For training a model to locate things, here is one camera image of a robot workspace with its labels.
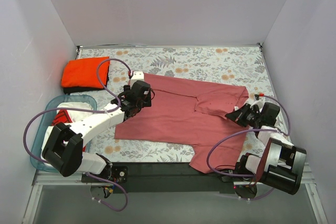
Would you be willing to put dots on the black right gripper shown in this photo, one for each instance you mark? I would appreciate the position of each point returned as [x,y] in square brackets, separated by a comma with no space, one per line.
[241,114]

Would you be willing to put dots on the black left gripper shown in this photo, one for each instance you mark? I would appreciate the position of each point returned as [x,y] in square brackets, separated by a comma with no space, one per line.
[132,109]

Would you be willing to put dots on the pink t-shirt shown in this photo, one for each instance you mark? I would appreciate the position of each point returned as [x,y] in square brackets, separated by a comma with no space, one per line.
[191,113]

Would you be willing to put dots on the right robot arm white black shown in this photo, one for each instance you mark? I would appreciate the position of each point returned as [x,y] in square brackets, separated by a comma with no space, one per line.
[281,164]

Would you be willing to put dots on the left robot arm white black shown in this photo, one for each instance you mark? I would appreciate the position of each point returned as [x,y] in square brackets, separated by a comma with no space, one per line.
[64,147]

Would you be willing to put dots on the floral tablecloth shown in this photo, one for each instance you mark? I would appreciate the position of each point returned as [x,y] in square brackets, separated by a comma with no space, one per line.
[240,66]

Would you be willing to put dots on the folded orange t-shirt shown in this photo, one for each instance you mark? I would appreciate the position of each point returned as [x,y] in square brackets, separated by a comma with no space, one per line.
[82,73]

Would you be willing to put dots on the folded black t-shirt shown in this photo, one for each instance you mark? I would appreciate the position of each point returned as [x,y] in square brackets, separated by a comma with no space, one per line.
[102,77]

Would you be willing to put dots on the white t-shirt red print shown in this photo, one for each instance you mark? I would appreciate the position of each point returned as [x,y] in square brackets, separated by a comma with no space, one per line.
[65,114]

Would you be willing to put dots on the teal plastic basket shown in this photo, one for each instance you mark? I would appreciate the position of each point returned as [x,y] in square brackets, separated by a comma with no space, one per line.
[36,147]

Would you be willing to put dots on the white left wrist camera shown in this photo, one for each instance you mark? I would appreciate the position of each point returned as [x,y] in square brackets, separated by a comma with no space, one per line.
[136,76]

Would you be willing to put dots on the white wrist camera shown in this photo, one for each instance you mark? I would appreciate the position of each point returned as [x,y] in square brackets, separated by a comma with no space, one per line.
[136,76]
[258,103]

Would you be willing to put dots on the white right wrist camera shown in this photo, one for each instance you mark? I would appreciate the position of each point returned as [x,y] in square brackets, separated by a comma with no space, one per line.
[258,103]

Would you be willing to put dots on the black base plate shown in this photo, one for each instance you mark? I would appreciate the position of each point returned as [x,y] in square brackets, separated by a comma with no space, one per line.
[177,177]

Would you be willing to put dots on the aluminium frame rail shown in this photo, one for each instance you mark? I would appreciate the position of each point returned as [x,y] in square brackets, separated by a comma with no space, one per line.
[55,199]

